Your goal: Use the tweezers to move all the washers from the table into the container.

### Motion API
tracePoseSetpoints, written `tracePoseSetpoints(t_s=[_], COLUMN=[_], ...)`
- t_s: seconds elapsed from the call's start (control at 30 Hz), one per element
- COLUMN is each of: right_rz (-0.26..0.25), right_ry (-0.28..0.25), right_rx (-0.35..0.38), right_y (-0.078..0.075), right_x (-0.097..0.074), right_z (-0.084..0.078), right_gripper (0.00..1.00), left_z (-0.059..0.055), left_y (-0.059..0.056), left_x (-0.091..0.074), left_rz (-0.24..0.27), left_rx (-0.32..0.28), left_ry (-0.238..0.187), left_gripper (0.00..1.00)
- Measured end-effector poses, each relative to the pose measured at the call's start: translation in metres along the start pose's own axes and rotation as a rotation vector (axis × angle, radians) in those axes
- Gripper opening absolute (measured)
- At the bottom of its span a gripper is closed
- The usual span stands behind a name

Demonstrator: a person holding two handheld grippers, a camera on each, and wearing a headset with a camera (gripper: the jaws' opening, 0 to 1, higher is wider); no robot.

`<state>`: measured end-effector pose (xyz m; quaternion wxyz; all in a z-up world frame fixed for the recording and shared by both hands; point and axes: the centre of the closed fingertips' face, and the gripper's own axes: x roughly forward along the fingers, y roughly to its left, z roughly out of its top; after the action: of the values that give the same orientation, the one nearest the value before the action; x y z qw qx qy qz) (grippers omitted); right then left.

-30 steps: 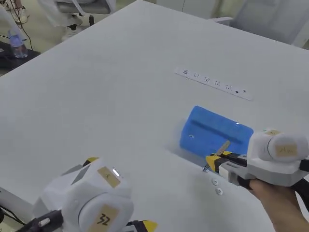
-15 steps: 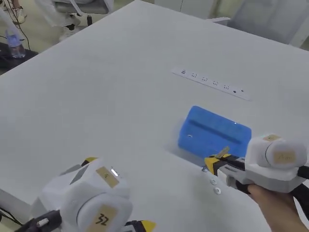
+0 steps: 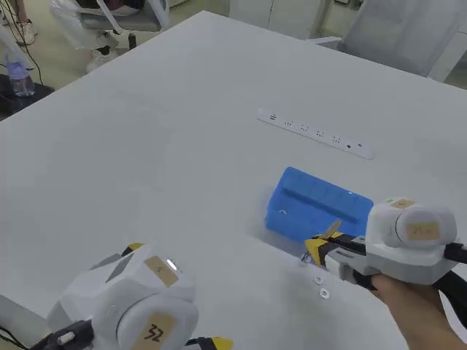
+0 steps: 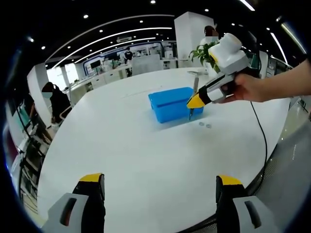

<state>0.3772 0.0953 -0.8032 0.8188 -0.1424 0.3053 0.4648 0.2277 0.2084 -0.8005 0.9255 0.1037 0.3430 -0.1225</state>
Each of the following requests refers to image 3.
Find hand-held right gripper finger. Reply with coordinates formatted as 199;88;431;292
304;238;357;281
309;232;368;256

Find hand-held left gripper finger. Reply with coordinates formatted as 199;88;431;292
89;242;147;273
184;335;234;350

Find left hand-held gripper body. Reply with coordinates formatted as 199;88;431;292
46;241;201;350

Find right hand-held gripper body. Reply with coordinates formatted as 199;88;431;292
351;198;459;292

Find silver tweezers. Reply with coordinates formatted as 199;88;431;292
316;218;344;243

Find blue lidded clear container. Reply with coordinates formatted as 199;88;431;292
254;166;375;256

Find person's right forearm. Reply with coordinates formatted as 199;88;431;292
386;302;467;350

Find person's right hand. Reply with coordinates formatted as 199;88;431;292
371;273;449;325

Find white table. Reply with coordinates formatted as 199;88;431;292
0;9;467;350

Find white power strip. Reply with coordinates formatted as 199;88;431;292
257;106;377;160

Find black floor base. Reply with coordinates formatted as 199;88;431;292
0;74;55;114

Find clear plastic water bottle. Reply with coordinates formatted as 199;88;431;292
4;53;36;98

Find white mesh office chair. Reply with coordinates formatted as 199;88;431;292
305;0;467;83

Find grey office chair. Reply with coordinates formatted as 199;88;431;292
77;0;171;49

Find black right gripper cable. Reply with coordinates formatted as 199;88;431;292
433;241;467;306

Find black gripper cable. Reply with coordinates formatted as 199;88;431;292
0;319;96;350
433;241;467;306

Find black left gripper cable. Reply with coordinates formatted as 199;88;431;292
0;319;96;350

